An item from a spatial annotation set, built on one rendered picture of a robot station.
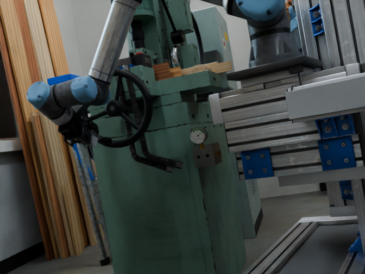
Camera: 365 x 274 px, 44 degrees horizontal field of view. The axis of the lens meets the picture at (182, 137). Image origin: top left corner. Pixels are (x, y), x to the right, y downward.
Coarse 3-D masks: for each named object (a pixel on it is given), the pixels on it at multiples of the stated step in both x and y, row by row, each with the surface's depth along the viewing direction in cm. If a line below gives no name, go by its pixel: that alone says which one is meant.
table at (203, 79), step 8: (200, 72) 174; (208, 72) 173; (160, 80) 179; (168, 80) 178; (176, 80) 177; (184, 80) 176; (192, 80) 175; (200, 80) 174; (208, 80) 173; (216, 80) 184; (152, 88) 173; (160, 88) 180; (168, 88) 178; (176, 88) 178; (184, 88) 177; (192, 88) 176; (200, 88) 178; (208, 88) 183; (216, 88) 189; (112, 96) 176; (128, 96) 174; (136, 96) 172; (152, 96) 177; (104, 104) 187; (88, 112) 196
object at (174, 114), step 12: (156, 108) 180; (168, 108) 179; (180, 108) 177; (192, 108) 183; (204, 108) 201; (96, 120) 189; (108, 120) 187; (120, 120) 185; (132, 120) 184; (156, 120) 181; (168, 120) 179; (180, 120) 178; (192, 120) 180; (204, 120) 197; (108, 132) 187; (120, 132) 186; (132, 132) 184
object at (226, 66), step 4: (216, 64) 188; (220, 64) 188; (224, 64) 187; (228, 64) 186; (212, 68) 189; (216, 68) 188; (220, 68) 188; (224, 68) 187; (228, 68) 187; (184, 72) 192; (216, 72) 188; (220, 72) 188
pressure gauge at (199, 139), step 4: (196, 128) 169; (200, 128) 169; (192, 132) 170; (196, 132) 169; (200, 132) 169; (204, 132) 168; (192, 136) 170; (196, 136) 170; (200, 136) 169; (204, 136) 169; (192, 140) 170; (196, 140) 170; (200, 140) 169; (204, 140) 168; (200, 144) 171; (200, 148) 172
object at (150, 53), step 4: (140, 48) 194; (144, 48) 195; (128, 52) 195; (136, 52) 194; (144, 52) 195; (148, 52) 199; (152, 52) 204; (152, 56) 203; (152, 60) 202; (152, 64) 201
